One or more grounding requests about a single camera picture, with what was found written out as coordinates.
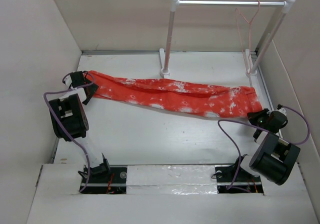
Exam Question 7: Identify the red white tie-dye trousers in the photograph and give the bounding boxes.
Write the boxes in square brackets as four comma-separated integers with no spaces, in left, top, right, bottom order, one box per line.
[88,70,263,118]

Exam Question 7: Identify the pink wire hanger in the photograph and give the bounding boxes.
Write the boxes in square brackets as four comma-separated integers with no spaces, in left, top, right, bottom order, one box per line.
[234,0,261,74]

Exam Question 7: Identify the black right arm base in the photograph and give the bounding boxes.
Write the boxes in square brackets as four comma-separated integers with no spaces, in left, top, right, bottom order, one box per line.
[211,157,264,194]

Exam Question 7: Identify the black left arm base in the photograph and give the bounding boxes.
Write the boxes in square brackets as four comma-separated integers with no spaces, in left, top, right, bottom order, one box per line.
[78,154,128,195]

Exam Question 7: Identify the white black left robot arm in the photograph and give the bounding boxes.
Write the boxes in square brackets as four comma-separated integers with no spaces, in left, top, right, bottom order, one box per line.
[43,71,112,183]

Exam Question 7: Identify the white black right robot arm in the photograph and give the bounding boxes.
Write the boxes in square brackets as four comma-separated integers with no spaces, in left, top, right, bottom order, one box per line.
[247,108,301,186]

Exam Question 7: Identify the white clothes rack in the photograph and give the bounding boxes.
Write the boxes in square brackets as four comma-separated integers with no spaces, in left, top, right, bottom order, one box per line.
[158,0,296,102]

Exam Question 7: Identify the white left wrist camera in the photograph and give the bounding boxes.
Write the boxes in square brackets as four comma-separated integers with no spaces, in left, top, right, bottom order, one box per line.
[63,75,72,88]

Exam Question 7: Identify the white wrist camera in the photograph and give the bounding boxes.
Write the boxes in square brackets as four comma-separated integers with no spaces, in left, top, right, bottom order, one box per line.
[63,75,72,88]
[276,104,287,116]

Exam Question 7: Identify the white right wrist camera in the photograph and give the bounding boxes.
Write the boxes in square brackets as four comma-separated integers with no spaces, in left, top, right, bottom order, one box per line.
[276,104,287,116]

